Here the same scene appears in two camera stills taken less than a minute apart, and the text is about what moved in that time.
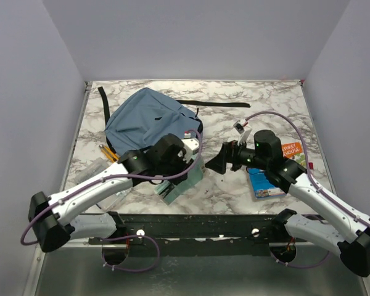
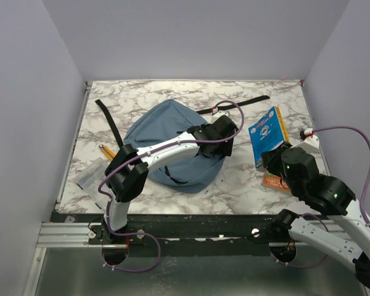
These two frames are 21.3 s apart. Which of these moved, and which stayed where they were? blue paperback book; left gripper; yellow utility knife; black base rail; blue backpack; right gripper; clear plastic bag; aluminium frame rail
Moved: left gripper; blue paperback book; right gripper; blue backpack
Stayed: yellow utility knife; aluminium frame rail; black base rail; clear plastic bag
